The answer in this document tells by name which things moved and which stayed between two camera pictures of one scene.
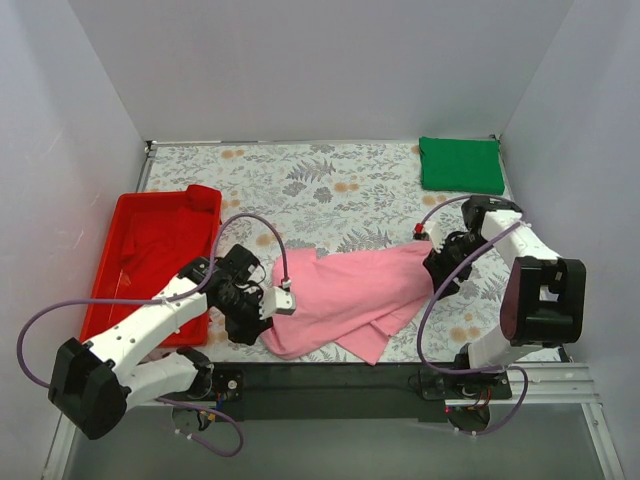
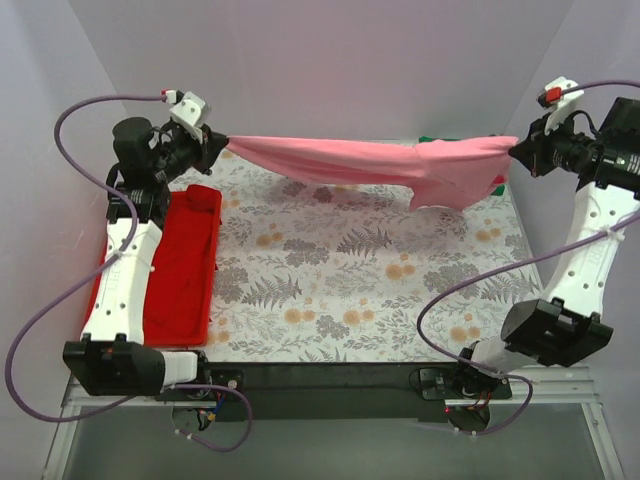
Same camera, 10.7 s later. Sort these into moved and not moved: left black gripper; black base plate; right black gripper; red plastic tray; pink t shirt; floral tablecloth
Moved: left black gripper; right black gripper; pink t shirt
Not moved: red plastic tray; floral tablecloth; black base plate
